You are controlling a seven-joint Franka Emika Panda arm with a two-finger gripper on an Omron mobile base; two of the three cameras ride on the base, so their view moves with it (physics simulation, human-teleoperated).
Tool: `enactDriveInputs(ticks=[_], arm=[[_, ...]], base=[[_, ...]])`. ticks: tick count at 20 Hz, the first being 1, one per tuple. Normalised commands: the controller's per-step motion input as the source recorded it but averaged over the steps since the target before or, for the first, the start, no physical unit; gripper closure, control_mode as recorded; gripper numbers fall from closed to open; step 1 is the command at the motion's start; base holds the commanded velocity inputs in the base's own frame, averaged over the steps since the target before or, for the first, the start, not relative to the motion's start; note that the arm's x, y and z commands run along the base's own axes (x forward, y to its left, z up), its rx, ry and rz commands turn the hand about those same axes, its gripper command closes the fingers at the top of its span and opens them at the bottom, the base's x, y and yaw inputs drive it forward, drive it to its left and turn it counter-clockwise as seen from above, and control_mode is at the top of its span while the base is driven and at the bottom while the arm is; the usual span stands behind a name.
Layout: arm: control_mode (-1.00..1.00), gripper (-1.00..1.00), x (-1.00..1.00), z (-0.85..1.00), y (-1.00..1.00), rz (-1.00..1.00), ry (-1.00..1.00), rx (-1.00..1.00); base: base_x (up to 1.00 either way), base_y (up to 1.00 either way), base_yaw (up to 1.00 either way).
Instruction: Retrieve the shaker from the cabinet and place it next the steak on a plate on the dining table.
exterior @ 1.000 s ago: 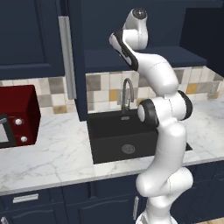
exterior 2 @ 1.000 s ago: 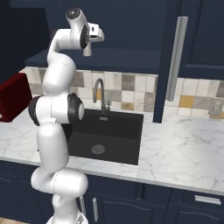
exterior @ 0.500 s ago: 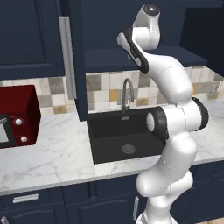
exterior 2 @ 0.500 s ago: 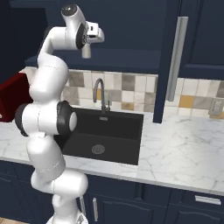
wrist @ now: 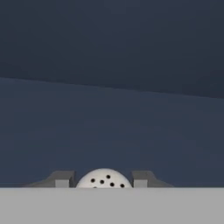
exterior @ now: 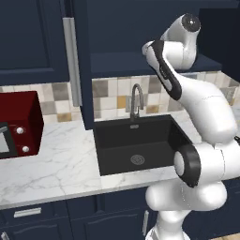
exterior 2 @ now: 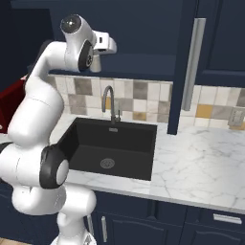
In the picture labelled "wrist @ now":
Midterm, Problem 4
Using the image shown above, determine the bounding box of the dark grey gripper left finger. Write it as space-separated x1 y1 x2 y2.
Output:
25 170 76 188

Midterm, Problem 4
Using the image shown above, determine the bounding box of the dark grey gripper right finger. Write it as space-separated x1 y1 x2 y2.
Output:
131 170 174 188

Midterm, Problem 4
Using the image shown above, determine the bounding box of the white shaker with black holes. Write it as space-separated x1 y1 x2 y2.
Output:
75 167 133 189

